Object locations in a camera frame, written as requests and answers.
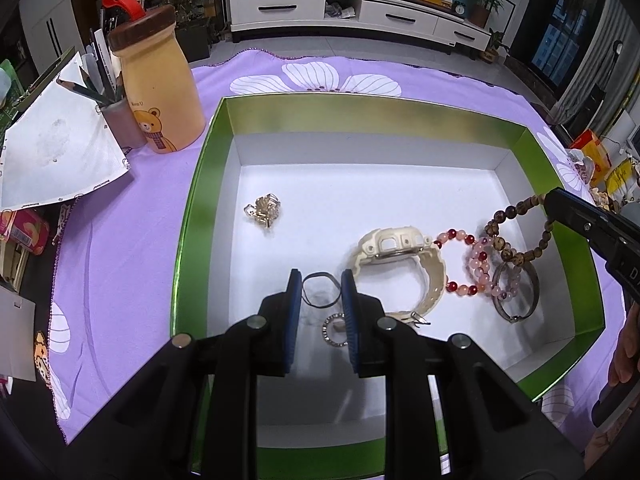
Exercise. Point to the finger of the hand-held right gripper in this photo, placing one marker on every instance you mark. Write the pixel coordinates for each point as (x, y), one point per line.
(580, 215)

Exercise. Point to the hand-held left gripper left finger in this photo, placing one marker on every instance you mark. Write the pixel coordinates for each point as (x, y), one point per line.
(294, 310)

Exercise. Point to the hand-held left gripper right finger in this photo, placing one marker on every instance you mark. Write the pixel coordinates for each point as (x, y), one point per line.
(350, 320)

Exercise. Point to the cream wrist watch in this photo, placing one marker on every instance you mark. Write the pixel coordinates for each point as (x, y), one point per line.
(390, 240)

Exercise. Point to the silver bangle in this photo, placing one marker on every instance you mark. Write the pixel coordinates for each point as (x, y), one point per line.
(533, 292)

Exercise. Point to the gold flower brooch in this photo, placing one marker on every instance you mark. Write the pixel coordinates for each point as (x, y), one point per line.
(265, 210)

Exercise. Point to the green cardboard box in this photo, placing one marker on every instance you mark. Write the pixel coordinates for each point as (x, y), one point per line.
(350, 185)

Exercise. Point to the person's right hand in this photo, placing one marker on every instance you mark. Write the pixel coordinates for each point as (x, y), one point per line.
(627, 350)

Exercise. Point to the yellow bag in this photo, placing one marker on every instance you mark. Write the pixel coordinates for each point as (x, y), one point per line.
(620, 180)

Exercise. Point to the orange yellow carton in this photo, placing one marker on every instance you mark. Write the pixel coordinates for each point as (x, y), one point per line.
(592, 155)

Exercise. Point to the purple floral tablecloth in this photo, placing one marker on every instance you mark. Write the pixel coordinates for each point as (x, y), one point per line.
(150, 200)

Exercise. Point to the small potted plant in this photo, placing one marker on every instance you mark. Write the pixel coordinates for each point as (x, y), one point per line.
(495, 47)

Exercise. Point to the tall potted plant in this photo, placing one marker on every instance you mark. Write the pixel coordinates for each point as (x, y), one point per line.
(485, 5)

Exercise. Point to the small round clock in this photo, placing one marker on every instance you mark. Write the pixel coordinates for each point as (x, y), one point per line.
(459, 8)

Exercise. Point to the grey pen holder cup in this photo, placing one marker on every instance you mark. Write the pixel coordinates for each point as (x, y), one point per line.
(120, 125)

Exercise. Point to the beige bear print bottle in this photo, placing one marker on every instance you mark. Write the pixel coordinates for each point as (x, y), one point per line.
(160, 85)

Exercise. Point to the red snack can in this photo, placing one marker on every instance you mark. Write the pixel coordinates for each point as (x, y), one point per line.
(25, 232)

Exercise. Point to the white cardboard box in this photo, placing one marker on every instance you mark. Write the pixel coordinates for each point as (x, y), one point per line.
(15, 335)

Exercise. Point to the white paper sheet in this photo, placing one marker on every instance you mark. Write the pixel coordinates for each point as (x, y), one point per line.
(60, 150)

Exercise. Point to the dark planter with plants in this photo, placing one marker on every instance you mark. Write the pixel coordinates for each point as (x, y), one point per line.
(192, 35)

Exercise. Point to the bundle of pens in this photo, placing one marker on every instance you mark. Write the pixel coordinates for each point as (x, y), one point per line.
(107, 75)

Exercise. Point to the white tv cabinet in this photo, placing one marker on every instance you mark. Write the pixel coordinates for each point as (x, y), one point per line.
(280, 7)

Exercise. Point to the white cupboard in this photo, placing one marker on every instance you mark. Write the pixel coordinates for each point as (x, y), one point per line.
(50, 25)

